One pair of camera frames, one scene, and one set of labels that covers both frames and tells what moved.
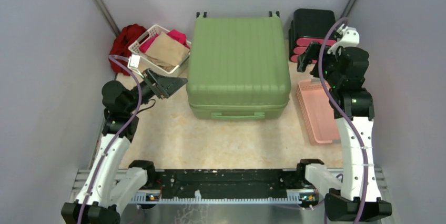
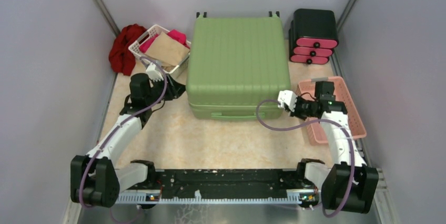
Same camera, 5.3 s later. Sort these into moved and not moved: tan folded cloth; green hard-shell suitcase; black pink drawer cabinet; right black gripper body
Moved: right black gripper body
Not moved: tan folded cloth; green hard-shell suitcase; black pink drawer cabinet
